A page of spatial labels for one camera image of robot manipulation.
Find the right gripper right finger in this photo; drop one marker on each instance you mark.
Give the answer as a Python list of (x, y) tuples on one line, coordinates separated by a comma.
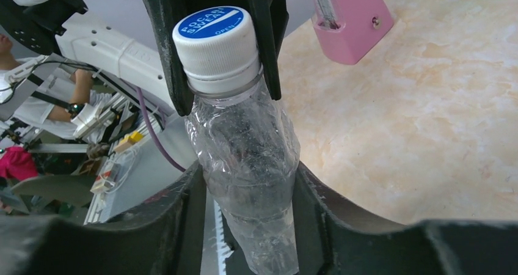
[(336, 236)]

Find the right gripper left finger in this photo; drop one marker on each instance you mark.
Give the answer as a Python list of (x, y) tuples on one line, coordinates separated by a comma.
[(163, 235)]

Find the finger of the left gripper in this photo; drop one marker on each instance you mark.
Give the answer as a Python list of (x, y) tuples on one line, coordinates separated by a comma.
[(270, 19), (164, 15)]

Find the clear bottle blue-white cap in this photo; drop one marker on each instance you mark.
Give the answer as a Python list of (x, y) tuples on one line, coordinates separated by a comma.
[(244, 140)]

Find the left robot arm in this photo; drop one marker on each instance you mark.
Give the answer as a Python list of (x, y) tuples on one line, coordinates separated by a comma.
[(81, 30)]

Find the pink toy toaster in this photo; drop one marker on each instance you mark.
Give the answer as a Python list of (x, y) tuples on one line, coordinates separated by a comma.
[(348, 29)]

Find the person in white shirt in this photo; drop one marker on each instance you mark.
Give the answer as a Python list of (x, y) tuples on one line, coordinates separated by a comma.
[(73, 89)]

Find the red cloth item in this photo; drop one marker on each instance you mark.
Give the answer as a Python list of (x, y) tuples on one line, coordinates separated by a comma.
[(17, 163)]

